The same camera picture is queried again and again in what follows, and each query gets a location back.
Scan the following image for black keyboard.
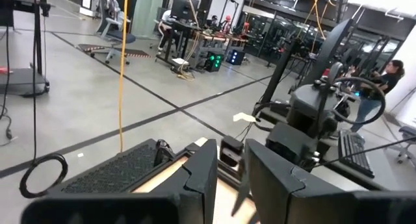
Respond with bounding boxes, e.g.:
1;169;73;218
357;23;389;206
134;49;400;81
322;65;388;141
337;131;376;179

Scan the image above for yellow cable tag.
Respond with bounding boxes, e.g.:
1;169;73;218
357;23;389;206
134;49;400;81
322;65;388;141
232;112;257;123

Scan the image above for green curtain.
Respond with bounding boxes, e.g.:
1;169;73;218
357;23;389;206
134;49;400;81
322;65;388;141
131;0;165;40

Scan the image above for black perforated computer case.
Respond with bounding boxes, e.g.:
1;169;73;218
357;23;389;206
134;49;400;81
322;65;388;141
48;138;176;194

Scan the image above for coiled black cable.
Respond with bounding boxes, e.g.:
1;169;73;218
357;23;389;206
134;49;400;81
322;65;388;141
19;0;69;199

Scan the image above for yellow hanging cable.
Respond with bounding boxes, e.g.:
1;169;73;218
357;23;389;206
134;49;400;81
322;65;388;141
117;0;130;153

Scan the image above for computer with green lights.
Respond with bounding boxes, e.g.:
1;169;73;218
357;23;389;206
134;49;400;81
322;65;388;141
204;51;225;72

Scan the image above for person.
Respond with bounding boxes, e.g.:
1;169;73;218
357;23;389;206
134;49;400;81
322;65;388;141
157;9;179;55
350;59;406;133

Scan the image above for grey office chair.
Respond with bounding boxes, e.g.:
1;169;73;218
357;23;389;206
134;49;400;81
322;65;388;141
89;0;137;65
396;125;416;168

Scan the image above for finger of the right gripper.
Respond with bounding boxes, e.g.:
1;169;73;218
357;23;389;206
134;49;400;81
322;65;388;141
231;167;252;218

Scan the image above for black equipment stand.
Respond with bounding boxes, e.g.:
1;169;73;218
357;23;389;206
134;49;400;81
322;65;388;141
0;0;51;98

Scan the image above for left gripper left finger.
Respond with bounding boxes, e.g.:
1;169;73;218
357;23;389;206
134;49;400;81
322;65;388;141
154;138;218;224

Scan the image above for computer with blue lights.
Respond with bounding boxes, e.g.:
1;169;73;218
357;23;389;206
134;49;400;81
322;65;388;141
226;49;246;66

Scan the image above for tangled black floor cables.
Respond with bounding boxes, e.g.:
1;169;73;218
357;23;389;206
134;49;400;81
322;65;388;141
0;25;17;147

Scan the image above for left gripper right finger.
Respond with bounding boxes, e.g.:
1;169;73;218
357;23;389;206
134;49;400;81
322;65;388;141
244;138;339;224

